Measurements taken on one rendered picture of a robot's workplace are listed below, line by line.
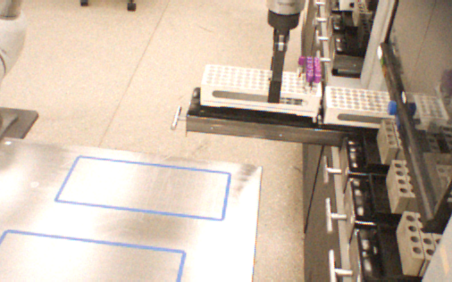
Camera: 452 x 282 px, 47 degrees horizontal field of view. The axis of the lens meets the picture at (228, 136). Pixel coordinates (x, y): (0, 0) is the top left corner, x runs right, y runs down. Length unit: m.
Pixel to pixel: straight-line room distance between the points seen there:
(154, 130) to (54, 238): 1.63
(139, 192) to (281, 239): 1.11
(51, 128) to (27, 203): 1.60
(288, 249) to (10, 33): 1.27
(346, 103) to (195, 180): 0.45
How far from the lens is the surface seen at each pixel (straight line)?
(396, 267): 1.04
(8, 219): 1.10
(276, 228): 2.16
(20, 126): 1.54
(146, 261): 0.98
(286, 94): 1.28
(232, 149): 2.50
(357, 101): 1.36
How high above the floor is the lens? 1.59
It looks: 38 degrees down
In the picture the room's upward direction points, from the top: 4 degrees clockwise
